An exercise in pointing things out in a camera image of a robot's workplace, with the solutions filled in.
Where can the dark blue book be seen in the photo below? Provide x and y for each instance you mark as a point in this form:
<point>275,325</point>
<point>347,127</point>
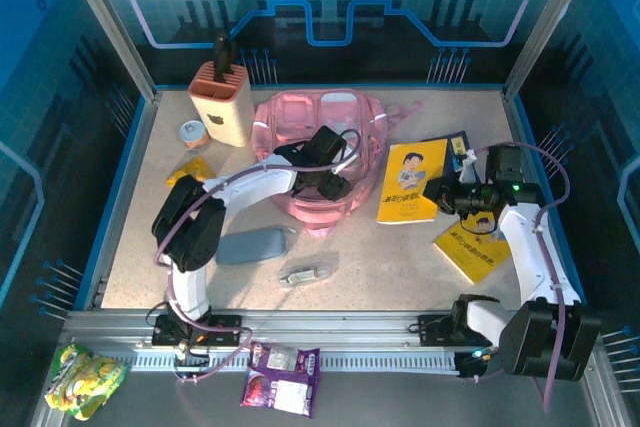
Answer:
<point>457,144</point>

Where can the yellow cartoon cover book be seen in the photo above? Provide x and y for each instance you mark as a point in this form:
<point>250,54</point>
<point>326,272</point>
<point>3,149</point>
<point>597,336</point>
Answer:
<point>470,254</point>
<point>405,187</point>

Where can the pink student backpack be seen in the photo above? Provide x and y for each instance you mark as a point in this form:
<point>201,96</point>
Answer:
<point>320,107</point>

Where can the grey-blue fabric pencil case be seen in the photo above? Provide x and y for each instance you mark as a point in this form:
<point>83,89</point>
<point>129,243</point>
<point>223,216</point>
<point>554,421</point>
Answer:
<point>250,246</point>

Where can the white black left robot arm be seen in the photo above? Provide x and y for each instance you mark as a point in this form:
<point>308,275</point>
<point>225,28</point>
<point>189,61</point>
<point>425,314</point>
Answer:
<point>250,187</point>

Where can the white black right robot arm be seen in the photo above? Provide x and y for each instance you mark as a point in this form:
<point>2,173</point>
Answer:
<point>530,247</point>

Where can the purple snack bag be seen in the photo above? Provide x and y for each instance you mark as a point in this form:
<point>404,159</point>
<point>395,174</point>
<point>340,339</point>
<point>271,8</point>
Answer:
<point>280,379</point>

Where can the green yellow snack bag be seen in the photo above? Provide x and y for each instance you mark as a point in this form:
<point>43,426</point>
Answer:
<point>85,379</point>

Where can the clear plastic pencil pouch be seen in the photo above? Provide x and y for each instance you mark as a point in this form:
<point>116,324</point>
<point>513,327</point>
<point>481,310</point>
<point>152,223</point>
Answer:
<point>305,274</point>

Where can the cream knife block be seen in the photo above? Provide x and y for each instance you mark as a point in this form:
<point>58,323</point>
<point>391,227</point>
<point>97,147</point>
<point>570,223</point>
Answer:
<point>225,112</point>

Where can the yellow snack packet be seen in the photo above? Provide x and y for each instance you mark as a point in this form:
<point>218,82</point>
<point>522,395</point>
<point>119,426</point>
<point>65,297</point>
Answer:
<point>192,169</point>

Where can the pull-tab fruit can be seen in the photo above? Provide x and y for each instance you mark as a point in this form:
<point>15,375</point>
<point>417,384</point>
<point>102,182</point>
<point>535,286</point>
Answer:
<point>192,132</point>

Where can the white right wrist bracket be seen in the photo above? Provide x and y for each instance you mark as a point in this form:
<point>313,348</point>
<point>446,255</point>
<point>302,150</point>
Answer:
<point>468,164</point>

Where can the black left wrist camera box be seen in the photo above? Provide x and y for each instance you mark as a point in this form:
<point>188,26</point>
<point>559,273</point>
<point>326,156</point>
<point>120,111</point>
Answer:
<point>327,143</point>

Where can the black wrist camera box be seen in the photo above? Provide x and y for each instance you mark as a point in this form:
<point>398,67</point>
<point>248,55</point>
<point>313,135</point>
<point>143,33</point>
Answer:
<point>327,143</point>
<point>505,162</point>

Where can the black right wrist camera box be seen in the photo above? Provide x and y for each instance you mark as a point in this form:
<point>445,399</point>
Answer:
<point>505,162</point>

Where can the blue table edge frame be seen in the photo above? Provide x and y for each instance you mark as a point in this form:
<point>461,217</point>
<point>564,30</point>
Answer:
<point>350,86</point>

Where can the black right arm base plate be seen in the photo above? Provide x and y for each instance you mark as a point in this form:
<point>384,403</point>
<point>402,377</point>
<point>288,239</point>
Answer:
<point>435,329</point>

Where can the aluminium rail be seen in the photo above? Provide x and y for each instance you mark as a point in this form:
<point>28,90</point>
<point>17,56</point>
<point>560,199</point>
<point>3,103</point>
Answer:
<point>325,327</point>

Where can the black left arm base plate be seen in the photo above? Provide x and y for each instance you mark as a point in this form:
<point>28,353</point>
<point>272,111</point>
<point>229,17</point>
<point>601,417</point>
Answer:
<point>225,327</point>

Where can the aluminium frame post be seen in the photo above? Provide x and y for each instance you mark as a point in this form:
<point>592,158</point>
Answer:
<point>107,22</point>
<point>550,22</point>

